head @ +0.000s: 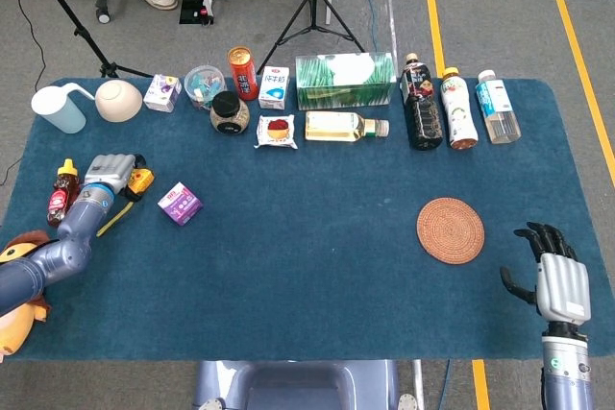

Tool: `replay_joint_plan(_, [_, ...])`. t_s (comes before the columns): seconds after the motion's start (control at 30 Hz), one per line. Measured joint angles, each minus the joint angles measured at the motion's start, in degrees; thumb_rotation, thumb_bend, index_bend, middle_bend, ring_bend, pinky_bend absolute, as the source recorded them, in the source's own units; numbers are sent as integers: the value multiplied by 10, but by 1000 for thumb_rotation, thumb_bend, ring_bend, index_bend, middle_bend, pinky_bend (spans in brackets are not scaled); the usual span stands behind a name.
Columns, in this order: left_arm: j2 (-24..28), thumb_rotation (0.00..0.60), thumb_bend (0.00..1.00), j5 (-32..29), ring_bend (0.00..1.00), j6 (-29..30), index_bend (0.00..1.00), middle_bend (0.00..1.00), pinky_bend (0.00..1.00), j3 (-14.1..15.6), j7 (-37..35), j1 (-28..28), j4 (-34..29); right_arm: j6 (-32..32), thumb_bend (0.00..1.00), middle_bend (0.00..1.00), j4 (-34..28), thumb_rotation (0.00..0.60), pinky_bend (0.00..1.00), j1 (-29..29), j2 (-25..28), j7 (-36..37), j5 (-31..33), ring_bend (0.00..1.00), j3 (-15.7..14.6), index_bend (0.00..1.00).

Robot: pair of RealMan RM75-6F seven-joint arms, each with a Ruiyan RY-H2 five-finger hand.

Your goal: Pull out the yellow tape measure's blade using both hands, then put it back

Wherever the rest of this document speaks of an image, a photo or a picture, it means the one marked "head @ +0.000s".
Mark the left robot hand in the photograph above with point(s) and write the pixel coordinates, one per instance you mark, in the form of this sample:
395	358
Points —
109	171

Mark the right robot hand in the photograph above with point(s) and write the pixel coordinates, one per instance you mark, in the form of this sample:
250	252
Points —
564	285

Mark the yellow tape measure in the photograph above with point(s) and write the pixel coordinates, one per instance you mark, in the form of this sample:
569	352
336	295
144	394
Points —
143	182

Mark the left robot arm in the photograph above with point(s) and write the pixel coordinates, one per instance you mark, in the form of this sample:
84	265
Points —
67	247

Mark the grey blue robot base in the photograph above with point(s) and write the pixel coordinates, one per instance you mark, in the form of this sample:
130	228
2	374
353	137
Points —
298	386

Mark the honey bear bottle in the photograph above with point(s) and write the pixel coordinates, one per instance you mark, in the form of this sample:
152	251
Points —
61	201

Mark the beige bowl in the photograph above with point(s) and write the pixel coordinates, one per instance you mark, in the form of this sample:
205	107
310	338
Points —
118	102

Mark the small purple box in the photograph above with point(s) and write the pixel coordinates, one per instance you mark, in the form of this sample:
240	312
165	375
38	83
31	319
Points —
180	203

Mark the pale blue plastic jug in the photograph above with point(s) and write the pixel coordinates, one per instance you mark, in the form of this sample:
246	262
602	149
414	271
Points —
60	110

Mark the white purple carton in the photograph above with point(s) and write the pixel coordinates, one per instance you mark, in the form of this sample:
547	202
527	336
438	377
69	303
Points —
162	93

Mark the round woven coaster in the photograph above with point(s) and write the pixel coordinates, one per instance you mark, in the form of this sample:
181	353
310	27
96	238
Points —
450	231

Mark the clear tub of clips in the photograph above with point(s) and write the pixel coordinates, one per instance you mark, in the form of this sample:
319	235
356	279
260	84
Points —
204	83

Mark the glass jar black lid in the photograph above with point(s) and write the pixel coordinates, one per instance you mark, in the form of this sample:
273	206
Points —
229	114

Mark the orange red drink can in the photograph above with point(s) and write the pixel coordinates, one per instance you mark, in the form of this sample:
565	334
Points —
243	75

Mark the white snack cake packet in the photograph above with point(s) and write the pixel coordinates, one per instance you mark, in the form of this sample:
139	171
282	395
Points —
276	131

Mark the white table leg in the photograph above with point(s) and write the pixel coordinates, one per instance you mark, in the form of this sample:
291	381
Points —
418	381

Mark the white blue milk carton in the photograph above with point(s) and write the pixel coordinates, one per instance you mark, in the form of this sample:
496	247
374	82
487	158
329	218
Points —
274	88

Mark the orange plush toy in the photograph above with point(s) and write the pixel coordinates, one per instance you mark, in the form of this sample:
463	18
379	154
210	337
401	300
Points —
14	328

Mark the clear bottle blue label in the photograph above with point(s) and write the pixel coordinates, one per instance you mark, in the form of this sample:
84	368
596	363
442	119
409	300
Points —
497	107

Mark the white bottle yellow cap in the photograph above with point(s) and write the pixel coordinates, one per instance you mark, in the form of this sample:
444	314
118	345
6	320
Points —
459	110

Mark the blue table mat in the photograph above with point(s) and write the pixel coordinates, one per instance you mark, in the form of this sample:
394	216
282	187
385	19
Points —
307	261

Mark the dark tea bottle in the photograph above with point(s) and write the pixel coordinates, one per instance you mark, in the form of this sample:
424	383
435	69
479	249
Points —
424	112

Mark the yellow liquid plastic bottle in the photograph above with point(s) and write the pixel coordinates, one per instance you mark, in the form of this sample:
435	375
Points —
336	127

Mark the green tissue box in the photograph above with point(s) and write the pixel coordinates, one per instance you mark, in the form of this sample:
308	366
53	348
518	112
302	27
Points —
346	86

